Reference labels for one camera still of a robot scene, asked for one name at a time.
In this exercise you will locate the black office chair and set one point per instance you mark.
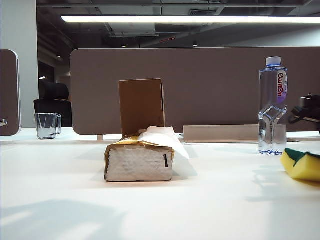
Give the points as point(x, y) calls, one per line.
point(52, 105)

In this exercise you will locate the clear glass mug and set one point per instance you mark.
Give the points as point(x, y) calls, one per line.
point(46, 125)

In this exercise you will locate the wide brown desk divider panel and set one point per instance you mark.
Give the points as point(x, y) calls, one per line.
point(212, 87)

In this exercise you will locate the tall brown cardboard box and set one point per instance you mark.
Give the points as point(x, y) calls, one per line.
point(140, 105)

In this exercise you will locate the clear plastic water bottle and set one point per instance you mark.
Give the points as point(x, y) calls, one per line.
point(272, 87)

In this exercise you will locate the long ceiling light strip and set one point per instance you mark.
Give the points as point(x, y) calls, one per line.
point(175, 19)

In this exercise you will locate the white paper tissue sheet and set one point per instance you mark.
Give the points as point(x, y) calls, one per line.
point(162, 136)

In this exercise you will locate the yellow sponge with green pad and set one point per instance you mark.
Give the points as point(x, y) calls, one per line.
point(305, 170)

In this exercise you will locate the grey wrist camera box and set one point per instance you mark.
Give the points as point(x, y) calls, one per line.
point(310, 101)

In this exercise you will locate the white divider support foot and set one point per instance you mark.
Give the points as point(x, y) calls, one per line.
point(100, 137)

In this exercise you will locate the brown cardboard tissue box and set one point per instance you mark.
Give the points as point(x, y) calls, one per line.
point(137, 165)

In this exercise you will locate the narrow brown desk divider panel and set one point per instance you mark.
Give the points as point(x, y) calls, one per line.
point(8, 95)

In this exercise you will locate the red ceiling sign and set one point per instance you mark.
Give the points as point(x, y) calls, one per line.
point(167, 39)

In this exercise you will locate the ceiling air vent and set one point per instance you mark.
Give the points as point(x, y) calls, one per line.
point(201, 12)

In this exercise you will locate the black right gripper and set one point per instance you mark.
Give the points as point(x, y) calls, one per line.
point(308, 116)

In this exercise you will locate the silver metal hook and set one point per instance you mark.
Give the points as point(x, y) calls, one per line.
point(3, 123)

